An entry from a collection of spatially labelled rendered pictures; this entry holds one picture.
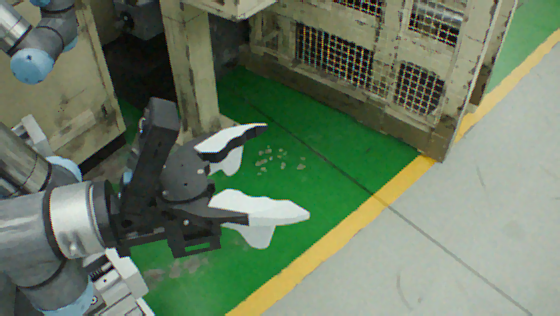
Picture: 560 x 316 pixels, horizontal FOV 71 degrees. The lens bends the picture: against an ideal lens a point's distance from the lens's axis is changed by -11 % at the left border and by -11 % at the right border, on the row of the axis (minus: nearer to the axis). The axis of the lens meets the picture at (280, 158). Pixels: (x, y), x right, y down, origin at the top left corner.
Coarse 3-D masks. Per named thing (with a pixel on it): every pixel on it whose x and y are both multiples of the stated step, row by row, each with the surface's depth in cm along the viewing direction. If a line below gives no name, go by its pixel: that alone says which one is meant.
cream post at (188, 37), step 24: (168, 0) 150; (168, 24) 159; (192, 24) 157; (168, 48) 169; (192, 48) 163; (192, 72) 170; (192, 96) 179; (216, 96) 190; (192, 120) 190; (216, 120) 198
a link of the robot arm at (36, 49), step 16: (0, 0) 70; (0, 16) 70; (16, 16) 73; (0, 32) 71; (16, 32) 72; (32, 32) 75; (48, 32) 79; (16, 48) 73; (32, 48) 74; (48, 48) 77; (16, 64) 74; (32, 64) 74; (48, 64) 77; (32, 80) 77
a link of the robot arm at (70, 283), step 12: (72, 264) 47; (60, 276) 44; (72, 276) 47; (84, 276) 50; (24, 288) 43; (36, 288) 43; (48, 288) 44; (60, 288) 45; (72, 288) 47; (84, 288) 50; (36, 300) 45; (48, 300) 45; (60, 300) 46; (72, 300) 48; (84, 300) 50; (48, 312) 47; (60, 312) 47; (72, 312) 49
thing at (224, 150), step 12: (228, 132) 49; (240, 132) 49; (252, 132) 50; (204, 144) 48; (216, 144) 48; (228, 144) 48; (240, 144) 49; (204, 156) 47; (216, 156) 47; (228, 156) 50; (240, 156) 52; (216, 168) 50; (228, 168) 51
